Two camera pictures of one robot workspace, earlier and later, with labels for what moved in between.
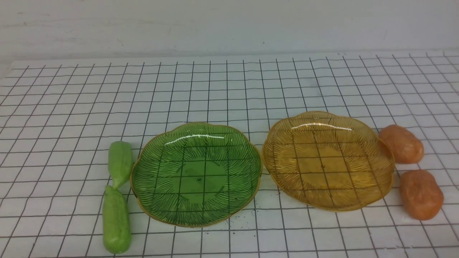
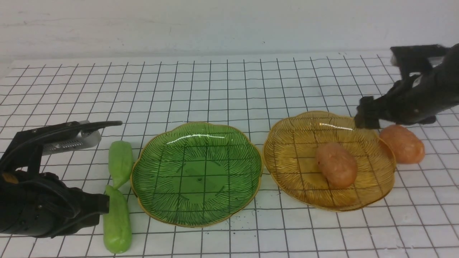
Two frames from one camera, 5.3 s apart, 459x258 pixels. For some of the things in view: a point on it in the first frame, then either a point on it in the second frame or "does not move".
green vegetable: (120, 162) does not move
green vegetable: (117, 232) does not move
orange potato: (407, 148) does not move
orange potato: (421, 195) -> (337, 165)
